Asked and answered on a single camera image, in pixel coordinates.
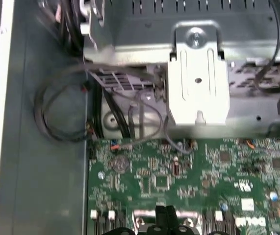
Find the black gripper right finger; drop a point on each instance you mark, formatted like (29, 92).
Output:
(171, 218)

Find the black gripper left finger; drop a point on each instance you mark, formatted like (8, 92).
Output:
(161, 218)

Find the metal socket cover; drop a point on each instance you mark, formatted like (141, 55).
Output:
(144, 214)

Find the internal USB port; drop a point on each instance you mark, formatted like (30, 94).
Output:
(176, 169)

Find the green motherboard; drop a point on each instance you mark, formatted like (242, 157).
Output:
(203, 176)

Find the silver coin battery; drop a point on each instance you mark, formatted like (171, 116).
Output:
(120, 164)

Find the white sticker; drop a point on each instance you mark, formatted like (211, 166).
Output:
(247, 204)

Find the silver blue capacitor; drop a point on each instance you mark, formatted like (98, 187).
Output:
(273, 195)

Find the metal drive cage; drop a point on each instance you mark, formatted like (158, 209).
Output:
(142, 29)

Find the silver metal bracket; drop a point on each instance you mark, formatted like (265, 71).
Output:
(198, 93)

